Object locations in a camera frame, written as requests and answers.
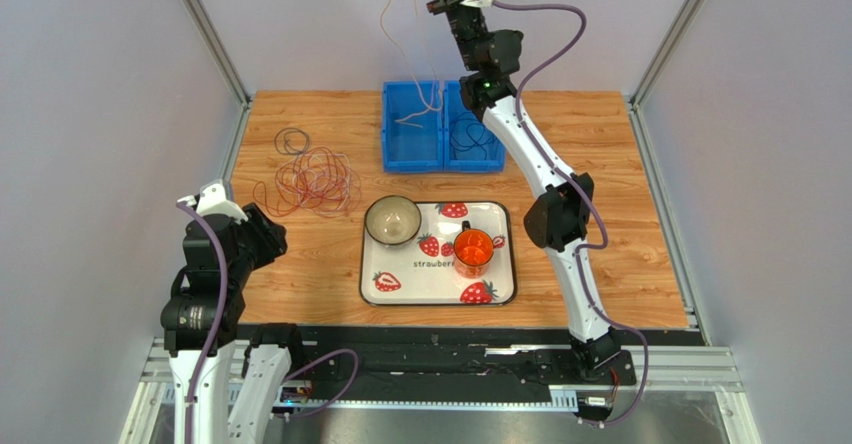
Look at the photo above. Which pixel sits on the right blue plastic bin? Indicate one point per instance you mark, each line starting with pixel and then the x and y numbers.
pixel 470 146

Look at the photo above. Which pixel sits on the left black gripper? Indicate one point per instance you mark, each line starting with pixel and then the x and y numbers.
pixel 271 237

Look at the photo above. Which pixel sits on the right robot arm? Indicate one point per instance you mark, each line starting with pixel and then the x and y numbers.
pixel 557 222

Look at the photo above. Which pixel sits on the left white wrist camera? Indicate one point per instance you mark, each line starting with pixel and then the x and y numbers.
pixel 215 198

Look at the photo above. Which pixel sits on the blue plastic bin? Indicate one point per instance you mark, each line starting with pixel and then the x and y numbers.
pixel 470 146
pixel 411 135

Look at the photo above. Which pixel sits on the left blue plastic bin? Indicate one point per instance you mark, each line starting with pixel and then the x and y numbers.
pixel 411 135

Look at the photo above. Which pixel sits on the strawberry print tray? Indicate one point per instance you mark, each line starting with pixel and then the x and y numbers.
pixel 420 271

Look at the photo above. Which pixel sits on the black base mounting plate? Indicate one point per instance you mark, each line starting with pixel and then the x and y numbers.
pixel 437 365

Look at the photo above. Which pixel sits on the orange transparent mug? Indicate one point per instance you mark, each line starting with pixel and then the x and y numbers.
pixel 473 252

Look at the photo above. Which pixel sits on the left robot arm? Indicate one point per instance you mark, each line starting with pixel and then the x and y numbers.
pixel 224 244

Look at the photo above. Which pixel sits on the beige ceramic bowl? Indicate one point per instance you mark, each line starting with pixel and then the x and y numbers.
pixel 393 220

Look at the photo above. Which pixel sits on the aluminium frame rail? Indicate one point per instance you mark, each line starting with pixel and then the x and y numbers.
pixel 694 394

